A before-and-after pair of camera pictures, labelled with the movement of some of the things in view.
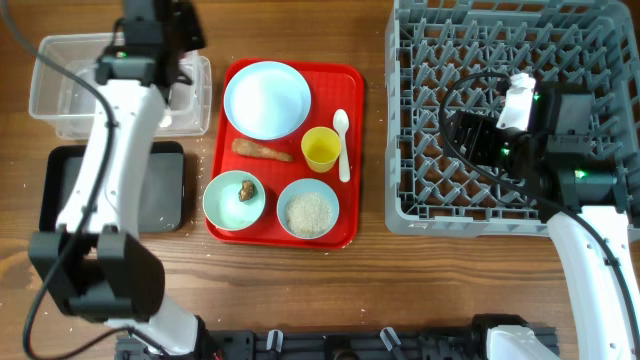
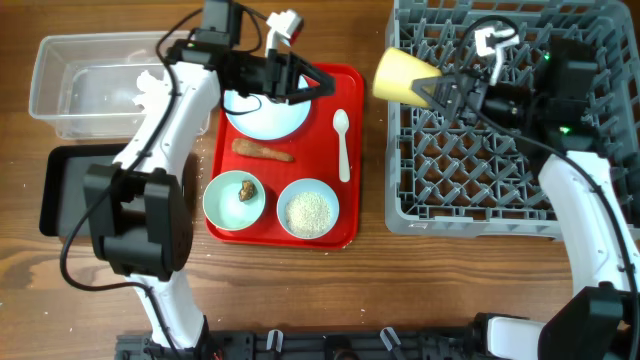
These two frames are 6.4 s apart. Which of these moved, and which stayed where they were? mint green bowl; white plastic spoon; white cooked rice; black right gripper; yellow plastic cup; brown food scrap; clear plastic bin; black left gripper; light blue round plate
Moved: yellow plastic cup; black left gripper; black right gripper
Stayed: clear plastic bin; light blue round plate; mint green bowl; white cooked rice; white plastic spoon; brown food scrap
